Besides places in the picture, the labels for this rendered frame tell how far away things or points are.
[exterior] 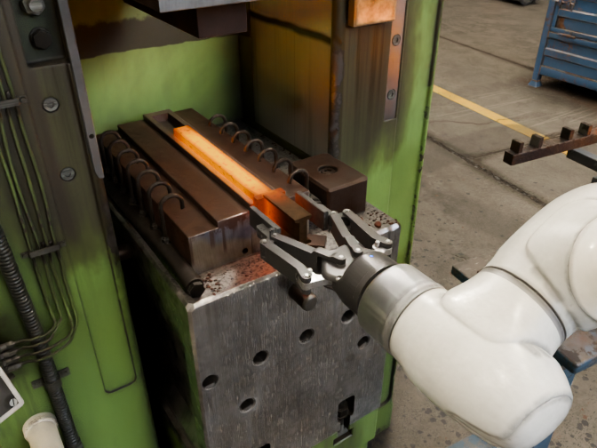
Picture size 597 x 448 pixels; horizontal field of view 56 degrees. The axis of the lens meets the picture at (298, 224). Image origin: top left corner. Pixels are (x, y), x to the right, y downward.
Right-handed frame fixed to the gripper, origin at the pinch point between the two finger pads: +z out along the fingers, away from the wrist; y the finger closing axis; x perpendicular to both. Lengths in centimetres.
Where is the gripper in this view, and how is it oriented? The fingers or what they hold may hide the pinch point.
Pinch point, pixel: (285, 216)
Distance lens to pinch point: 76.9
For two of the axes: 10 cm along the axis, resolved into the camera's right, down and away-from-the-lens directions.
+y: 8.3, -3.0, 4.7
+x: 0.0, -8.5, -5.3
